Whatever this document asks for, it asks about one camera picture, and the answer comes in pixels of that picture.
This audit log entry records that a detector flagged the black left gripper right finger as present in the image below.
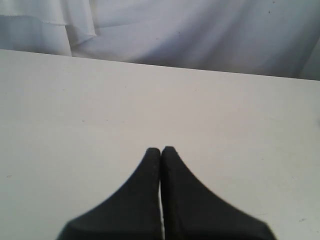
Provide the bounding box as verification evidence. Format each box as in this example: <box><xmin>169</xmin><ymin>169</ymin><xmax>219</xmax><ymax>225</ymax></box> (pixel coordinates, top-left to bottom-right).
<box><xmin>161</xmin><ymin>146</ymin><xmax>275</xmax><ymax>240</ymax></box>

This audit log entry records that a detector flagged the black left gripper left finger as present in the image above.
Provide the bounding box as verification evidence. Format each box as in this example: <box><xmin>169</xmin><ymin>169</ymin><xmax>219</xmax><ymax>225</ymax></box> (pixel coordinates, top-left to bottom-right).
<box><xmin>57</xmin><ymin>148</ymin><xmax>160</xmax><ymax>240</ymax></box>

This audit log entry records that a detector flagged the white backdrop curtain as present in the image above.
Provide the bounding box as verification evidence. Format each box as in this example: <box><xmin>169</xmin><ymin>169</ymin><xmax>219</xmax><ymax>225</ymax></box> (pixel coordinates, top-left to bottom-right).
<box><xmin>0</xmin><ymin>0</ymin><xmax>320</xmax><ymax>80</ymax></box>

